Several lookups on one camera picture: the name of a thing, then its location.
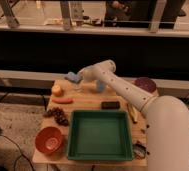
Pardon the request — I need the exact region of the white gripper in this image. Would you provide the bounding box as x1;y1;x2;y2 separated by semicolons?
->
78;66;94;81

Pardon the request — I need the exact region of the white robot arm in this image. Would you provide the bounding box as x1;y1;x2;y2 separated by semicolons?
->
78;60;189;171

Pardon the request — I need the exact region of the white paper cup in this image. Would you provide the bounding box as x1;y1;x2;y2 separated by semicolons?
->
72;83;82;92

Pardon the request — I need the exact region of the black rectangular block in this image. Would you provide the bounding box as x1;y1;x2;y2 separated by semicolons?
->
101;101;120;109

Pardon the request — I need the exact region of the red sausage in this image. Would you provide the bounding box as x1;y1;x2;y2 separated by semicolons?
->
52;98;73;104

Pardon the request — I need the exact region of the dark grape bunch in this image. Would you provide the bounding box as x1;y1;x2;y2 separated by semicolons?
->
43;107;69;126

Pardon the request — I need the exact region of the wooden board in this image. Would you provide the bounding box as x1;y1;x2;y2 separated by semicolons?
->
33;80;147;169

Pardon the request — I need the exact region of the yellow banana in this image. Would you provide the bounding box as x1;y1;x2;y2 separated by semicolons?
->
128;105;138;123

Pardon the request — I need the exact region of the dark red plate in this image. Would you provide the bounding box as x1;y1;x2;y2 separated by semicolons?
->
134;77;157;93

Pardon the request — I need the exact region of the green square tray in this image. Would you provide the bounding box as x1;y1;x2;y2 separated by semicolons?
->
67;110;134;161

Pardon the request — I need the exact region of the orange bowl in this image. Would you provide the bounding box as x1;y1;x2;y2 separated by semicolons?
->
35;126;63;155

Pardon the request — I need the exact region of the metal clip object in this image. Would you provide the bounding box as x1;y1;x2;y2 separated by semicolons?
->
133;142;146;159

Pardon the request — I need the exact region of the black cable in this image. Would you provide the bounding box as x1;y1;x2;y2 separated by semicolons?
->
0;125;36;171

